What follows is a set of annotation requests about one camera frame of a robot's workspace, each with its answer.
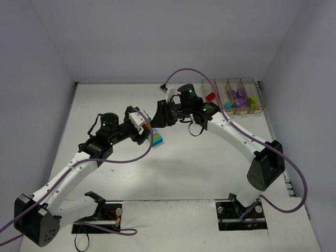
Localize red lego brick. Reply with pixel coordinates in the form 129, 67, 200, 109
206, 92, 216, 102

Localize wrist white camera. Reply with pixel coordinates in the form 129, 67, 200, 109
129, 109, 150, 131
159, 84, 180, 102

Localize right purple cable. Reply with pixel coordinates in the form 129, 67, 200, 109
166, 68, 308, 223

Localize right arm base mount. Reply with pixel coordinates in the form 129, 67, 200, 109
215, 200, 268, 232

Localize purple cable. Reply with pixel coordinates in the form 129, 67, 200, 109
0, 107, 154, 242
166, 68, 308, 223

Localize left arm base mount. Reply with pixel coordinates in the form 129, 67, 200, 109
71, 201, 123, 234

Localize teal green monster lego stack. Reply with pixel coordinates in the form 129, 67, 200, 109
147, 129, 163, 148

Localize teal square lego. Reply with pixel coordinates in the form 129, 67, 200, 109
223, 102, 232, 109

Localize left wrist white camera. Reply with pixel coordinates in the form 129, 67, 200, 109
129, 109, 150, 131

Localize small lime green lego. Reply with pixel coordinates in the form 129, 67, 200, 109
248, 96, 258, 108

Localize multicolour lego block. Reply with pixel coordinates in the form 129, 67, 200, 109
142, 123, 152, 130

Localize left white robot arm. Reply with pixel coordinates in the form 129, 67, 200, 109
14, 107, 153, 247

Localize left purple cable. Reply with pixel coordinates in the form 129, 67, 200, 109
0, 107, 154, 242

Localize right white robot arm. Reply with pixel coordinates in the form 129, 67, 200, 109
151, 84, 285, 207

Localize clear bin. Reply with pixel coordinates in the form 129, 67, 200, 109
240, 77, 265, 113
228, 78, 250, 114
201, 79, 219, 105
215, 78, 236, 116

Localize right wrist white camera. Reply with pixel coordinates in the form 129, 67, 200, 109
159, 84, 180, 102

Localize purple lego brick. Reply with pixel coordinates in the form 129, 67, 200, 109
235, 98, 246, 108

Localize purple oval paw lego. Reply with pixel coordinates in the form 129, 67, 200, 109
236, 88, 244, 99

